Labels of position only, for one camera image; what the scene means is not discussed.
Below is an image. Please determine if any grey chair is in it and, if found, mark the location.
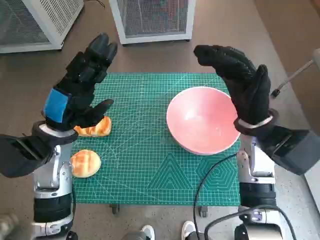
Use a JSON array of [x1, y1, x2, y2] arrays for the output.
[[271, 48, 320, 98]]

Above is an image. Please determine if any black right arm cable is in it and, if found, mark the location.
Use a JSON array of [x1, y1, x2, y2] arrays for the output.
[[204, 204, 294, 240], [193, 152, 238, 240]]

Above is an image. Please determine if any person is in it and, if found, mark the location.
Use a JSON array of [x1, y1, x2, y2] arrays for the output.
[[0, 212, 32, 240]]

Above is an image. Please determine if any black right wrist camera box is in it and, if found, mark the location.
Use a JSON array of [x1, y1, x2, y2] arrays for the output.
[[257, 124, 320, 176]]

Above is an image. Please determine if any long flaky toy bread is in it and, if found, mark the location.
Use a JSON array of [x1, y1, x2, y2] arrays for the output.
[[73, 115, 113, 138]]

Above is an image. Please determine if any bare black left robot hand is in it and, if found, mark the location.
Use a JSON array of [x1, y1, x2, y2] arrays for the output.
[[41, 32, 119, 132]]

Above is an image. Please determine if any round toy bread bun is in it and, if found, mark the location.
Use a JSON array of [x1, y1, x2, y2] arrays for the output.
[[69, 149, 102, 179]]

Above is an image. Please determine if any thin black floor cable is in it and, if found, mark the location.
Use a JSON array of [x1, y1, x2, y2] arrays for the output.
[[83, 0, 106, 8]]

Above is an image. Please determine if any white mesh cabinet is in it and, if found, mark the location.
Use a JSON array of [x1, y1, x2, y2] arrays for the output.
[[0, 0, 85, 54], [109, 0, 197, 45]]

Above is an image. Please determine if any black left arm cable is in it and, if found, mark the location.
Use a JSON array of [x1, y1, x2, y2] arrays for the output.
[[71, 188, 77, 222]]

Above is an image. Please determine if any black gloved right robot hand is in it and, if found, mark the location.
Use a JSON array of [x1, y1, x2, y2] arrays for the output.
[[193, 44, 272, 126]]

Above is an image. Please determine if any green cutting mat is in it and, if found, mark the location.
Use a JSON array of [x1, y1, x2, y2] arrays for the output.
[[70, 72, 241, 207]]

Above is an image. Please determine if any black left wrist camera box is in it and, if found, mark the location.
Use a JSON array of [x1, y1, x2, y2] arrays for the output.
[[0, 134, 76, 179]]

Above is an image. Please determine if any white foot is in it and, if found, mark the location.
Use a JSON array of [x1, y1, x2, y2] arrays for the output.
[[141, 224, 156, 240], [181, 220, 196, 240]]

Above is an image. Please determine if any pink bowl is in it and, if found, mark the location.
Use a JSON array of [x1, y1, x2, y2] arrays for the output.
[[166, 86, 241, 156]]

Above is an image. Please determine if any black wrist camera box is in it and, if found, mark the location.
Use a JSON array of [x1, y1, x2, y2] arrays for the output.
[[0, 134, 76, 179], [257, 124, 320, 176]]

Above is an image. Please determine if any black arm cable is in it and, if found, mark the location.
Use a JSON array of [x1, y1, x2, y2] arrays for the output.
[[193, 152, 238, 240], [204, 204, 294, 240], [71, 188, 77, 222]]

